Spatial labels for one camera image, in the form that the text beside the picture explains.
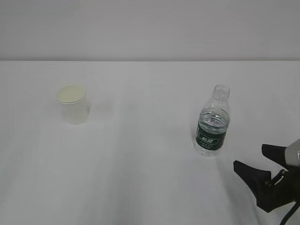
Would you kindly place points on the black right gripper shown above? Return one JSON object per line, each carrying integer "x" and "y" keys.
{"x": 271, "y": 193}

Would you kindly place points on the white paper cup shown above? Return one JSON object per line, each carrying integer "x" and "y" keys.
{"x": 74, "y": 106}

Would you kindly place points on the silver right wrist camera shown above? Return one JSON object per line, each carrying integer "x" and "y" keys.
{"x": 292, "y": 154}

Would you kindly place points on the clear water bottle green label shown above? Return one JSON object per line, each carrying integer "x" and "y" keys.
{"x": 213, "y": 122}

